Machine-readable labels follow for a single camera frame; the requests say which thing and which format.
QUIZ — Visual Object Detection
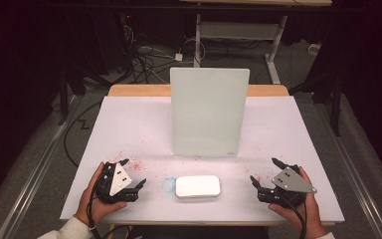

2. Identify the black metal stand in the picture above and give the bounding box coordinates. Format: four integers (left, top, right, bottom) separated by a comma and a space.
57, 64, 72, 126

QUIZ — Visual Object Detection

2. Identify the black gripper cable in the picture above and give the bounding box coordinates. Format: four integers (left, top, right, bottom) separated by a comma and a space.
280, 193, 307, 239
86, 185, 132, 239

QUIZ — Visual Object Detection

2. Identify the person's right hand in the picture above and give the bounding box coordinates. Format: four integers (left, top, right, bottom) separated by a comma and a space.
268, 166, 330, 239

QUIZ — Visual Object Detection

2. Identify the wooden table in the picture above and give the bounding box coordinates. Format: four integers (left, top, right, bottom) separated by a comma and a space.
106, 84, 290, 98

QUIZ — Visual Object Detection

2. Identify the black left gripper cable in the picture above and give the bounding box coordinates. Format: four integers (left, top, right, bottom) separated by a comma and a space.
86, 185, 132, 239

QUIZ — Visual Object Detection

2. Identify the white whiteboard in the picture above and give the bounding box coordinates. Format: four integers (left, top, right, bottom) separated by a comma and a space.
169, 67, 251, 158

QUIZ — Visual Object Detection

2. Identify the metal floor rail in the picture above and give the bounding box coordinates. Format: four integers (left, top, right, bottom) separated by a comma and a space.
0, 95, 83, 239
311, 99, 382, 239

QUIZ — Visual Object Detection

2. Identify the white metal desk frame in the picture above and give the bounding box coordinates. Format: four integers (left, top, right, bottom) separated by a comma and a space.
178, 0, 333, 85

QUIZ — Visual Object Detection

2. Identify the small white floor box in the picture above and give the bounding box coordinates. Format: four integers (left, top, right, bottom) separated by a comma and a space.
307, 42, 322, 57

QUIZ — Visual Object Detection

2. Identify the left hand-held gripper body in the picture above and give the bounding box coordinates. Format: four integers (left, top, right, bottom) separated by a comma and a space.
94, 160, 140, 205

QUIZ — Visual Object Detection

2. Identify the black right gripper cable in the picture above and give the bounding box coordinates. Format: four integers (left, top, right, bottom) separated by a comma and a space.
280, 193, 307, 239

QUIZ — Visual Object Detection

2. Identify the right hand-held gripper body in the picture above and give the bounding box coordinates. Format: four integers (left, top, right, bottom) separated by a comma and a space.
257, 163, 318, 209

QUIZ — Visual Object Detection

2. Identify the white rectangular eraser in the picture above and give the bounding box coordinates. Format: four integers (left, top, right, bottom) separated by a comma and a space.
174, 174, 222, 199

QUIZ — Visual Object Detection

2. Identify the black floor cable loop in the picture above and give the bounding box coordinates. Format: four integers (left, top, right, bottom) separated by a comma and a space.
63, 99, 104, 168

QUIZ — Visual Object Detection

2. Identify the person's left hand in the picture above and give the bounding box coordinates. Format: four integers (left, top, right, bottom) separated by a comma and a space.
76, 161, 128, 227

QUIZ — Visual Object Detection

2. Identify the white table cover sheet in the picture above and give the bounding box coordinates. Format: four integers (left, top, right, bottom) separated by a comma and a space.
59, 96, 346, 224

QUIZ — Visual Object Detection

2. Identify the tangle of floor cables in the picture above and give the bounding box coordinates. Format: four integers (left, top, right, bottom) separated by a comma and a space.
120, 13, 180, 85

